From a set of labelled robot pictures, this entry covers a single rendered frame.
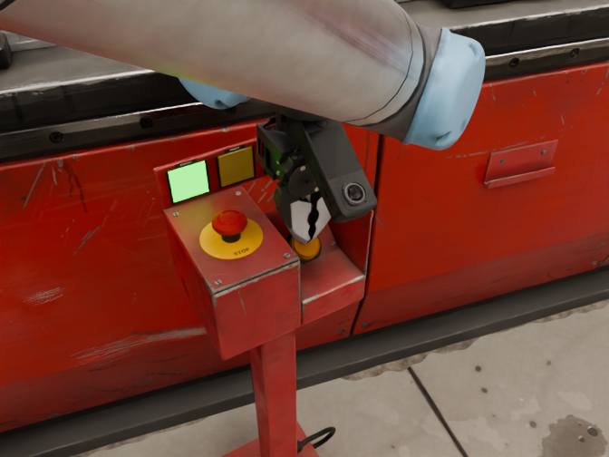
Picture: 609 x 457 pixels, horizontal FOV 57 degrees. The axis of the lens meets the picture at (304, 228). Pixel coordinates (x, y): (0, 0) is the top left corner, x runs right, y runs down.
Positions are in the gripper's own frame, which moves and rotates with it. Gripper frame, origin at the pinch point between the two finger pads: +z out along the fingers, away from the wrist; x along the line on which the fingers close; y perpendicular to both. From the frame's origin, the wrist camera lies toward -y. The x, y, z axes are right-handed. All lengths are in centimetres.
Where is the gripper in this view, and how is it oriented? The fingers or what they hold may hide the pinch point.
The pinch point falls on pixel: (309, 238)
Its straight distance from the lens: 70.1
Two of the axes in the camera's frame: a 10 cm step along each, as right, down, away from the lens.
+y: -5.0, -6.4, 5.9
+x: -8.7, 3.3, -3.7
